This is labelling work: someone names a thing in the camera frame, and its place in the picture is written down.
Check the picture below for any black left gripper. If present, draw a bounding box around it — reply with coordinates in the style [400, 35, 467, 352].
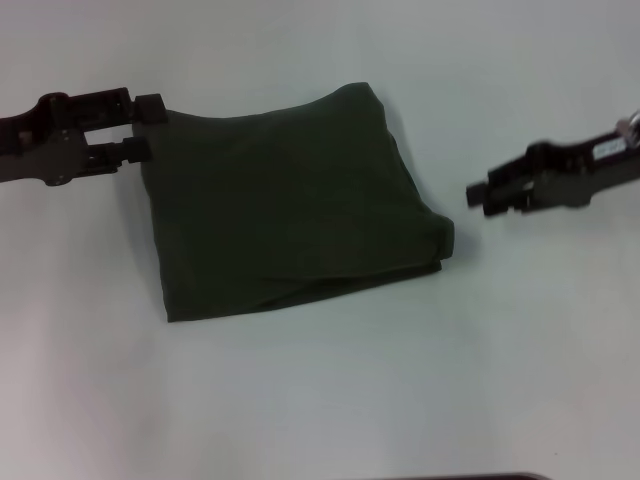
[0, 87, 168, 188]

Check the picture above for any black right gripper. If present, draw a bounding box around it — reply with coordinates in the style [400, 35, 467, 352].
[465, 127, 640, 218]

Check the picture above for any dark green FREE t-shirt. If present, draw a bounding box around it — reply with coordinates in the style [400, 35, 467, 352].
[133, 82, 457, 325]

